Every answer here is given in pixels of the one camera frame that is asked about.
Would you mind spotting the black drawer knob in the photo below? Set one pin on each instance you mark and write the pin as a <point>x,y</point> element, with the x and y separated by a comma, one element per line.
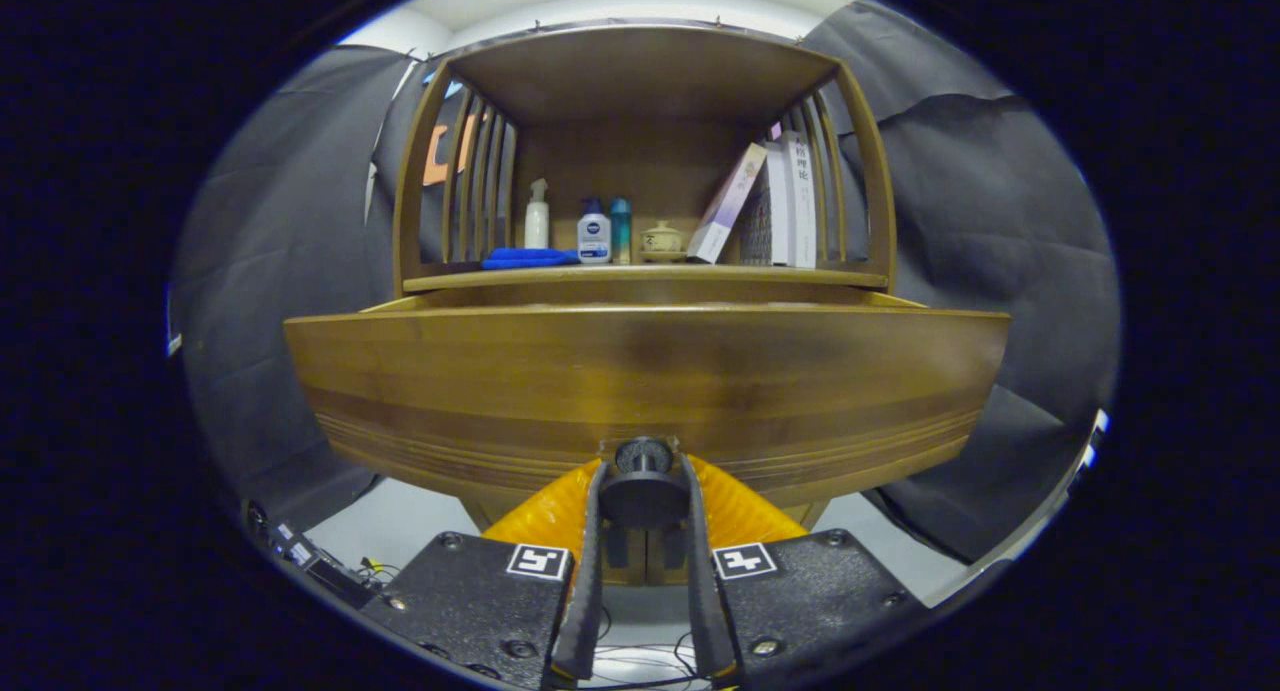
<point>645,496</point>

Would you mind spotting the white spray bottle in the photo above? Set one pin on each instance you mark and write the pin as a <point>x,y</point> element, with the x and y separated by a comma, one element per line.
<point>537,226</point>

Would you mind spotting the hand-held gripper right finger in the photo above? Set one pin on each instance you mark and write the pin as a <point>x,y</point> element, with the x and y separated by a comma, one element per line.
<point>705,611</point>

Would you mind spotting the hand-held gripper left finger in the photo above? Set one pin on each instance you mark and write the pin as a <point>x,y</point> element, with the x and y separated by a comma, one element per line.
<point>590,611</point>

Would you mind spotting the black floor device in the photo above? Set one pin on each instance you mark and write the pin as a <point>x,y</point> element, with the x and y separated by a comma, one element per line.
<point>310,561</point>

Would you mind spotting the beige lidded teacup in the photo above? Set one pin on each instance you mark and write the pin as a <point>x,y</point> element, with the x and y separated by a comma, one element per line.
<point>663,241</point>

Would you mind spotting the wooden cabinet door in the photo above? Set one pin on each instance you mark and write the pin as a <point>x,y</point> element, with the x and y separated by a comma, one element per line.
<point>637,559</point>
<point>655,559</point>

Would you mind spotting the white spine book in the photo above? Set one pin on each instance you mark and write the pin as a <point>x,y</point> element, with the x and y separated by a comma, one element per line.
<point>802,201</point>

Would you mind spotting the wooden cabinet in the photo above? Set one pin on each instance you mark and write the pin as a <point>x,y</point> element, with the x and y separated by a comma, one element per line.
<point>640,71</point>

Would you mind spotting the teal bottle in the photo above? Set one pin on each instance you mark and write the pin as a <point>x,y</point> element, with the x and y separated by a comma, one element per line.
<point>621,231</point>

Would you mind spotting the purple cover book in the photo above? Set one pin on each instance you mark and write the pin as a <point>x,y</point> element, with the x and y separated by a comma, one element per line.
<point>725,206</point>

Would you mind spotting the patterned cover book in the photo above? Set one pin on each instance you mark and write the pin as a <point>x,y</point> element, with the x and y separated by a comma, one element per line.
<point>775,206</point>

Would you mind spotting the wooden drawer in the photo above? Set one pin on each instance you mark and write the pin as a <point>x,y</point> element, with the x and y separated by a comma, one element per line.
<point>640,371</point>

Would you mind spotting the white blue equipment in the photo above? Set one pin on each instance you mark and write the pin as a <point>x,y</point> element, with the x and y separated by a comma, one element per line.
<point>173,345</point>

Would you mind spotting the white shelf unit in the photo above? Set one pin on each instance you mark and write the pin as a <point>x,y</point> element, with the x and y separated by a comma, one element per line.
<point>1092,451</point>

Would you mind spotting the wooden countertop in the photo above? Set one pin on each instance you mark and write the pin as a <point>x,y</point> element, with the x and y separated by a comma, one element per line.
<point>700,275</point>

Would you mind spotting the white bottle blue pump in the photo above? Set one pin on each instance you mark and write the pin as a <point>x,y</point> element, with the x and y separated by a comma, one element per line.
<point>594,239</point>

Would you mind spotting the blue folded cloth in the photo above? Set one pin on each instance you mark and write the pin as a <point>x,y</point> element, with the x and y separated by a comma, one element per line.
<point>525,259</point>

